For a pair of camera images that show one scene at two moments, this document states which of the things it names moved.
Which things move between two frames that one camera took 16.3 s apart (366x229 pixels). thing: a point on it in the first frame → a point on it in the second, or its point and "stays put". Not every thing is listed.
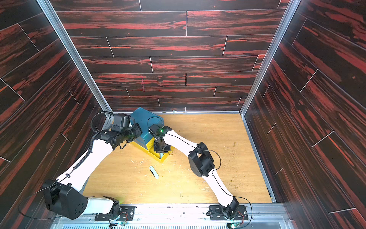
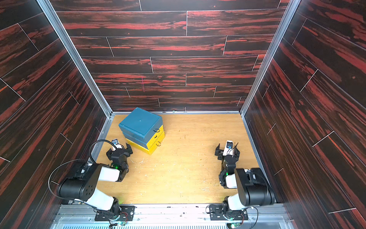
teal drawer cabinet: (144, 119) stays put
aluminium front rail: (269, 216) stays put
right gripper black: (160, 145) → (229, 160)
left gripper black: (137, 130) → (128, 151)
